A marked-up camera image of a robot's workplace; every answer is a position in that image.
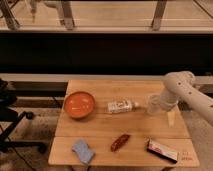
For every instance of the orange bowl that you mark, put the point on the orange bowl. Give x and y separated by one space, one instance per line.
79 104

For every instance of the blue sponge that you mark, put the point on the blue sponge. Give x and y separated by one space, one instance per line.
83 152

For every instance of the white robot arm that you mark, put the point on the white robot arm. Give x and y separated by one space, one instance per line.
179 86

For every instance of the wooden table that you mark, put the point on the wooden table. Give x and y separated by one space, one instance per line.
101 129

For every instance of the black office chair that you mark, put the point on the black office chair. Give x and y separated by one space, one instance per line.
7 98

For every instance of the red-brown snack packet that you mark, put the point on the red-brown snack packet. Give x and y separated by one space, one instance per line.
118 143

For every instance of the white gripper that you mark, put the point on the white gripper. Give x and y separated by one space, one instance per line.
153 106

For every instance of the clear plastic bottle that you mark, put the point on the clear plastic bottle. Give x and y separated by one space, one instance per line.
121 106

